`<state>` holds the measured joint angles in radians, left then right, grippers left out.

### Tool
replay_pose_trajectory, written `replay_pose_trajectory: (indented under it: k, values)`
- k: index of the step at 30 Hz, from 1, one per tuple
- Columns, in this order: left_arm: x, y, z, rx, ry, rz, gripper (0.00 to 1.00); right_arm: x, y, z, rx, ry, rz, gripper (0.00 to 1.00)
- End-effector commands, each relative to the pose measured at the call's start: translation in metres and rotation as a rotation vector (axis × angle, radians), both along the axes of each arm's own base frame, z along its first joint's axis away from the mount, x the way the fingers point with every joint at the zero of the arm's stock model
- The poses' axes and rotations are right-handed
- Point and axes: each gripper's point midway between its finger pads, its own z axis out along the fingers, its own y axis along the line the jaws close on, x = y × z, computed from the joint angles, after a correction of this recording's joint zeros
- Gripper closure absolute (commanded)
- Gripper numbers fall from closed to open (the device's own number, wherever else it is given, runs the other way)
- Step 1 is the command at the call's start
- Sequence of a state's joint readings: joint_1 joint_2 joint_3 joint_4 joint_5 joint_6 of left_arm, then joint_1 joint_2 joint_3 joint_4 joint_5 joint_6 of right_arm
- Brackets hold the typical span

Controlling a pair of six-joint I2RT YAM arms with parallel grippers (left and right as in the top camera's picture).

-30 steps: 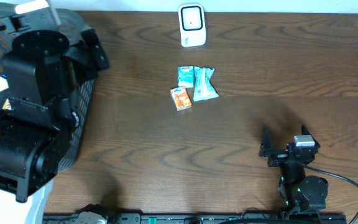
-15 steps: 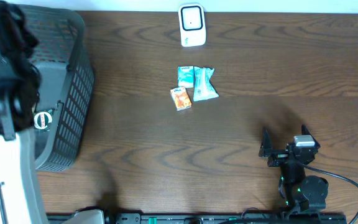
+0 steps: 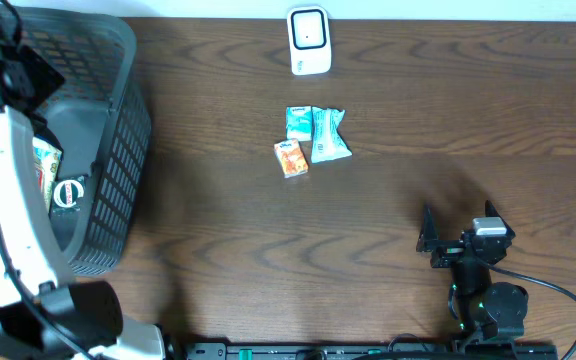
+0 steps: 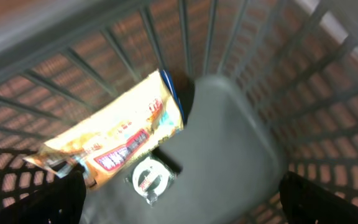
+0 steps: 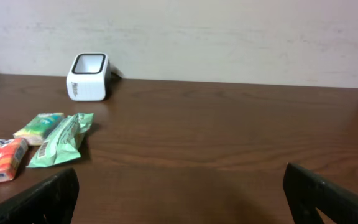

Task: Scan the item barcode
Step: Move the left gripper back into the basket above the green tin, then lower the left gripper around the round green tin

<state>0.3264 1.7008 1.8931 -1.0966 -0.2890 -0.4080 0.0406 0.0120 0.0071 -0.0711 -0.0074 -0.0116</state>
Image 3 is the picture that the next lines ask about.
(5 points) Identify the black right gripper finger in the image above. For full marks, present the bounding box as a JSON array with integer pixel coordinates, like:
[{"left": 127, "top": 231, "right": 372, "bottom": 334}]
[
  {"left": 416, "top": 205, "right": 439, "bottom": 250},
  {"left": 484, "top": 200, "right": 513, "bottom": 235}
]

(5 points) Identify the mint green snack packet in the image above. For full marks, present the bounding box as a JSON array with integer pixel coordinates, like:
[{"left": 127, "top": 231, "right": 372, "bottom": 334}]
[{"left": 311, "top": 107, "right": 352, "bottom": 164}]

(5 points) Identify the orange small snack pack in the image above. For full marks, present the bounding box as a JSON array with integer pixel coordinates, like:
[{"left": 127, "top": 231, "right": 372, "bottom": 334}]
[{"left": 274, "top": 139, "right": 309, "bottom": 178}]

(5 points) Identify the teal small tissue pack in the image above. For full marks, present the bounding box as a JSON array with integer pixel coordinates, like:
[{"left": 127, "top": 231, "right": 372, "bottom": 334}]
[{"left": 286, "top": 106, "right": 313, "bottom": 142}]

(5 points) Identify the dark round-label can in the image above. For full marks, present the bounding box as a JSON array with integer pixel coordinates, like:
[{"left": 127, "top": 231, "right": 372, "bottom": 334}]
[{"left": 52, "top": 176, "right": 86, "bottom": 212}]

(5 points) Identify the orange wet wipes pack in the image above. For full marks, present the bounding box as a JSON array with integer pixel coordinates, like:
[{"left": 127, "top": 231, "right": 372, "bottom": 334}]
[{"left": 32, "top": 137, "right": 62, "bottom": 211}]

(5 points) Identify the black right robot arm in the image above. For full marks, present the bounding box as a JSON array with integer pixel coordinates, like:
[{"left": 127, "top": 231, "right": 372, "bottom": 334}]
[{"left": 416, "top": 201, "right": 528, "bottom": 353}]

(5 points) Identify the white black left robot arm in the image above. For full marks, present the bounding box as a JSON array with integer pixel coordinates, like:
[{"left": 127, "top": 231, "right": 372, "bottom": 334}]
[{"left": 0, "top": 1, "right": 177, "bottom": 359}]

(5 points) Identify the dark grey plastic basket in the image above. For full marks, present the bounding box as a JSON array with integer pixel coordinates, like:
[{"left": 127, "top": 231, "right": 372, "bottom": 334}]
[{"left": 0, "top": 1, "right": 151, "bottom": 301}]

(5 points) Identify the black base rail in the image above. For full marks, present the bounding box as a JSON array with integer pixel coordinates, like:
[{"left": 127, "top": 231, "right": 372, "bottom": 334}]
[{"left": 183, "top": 342, "right": 558, "bottom": 360}]

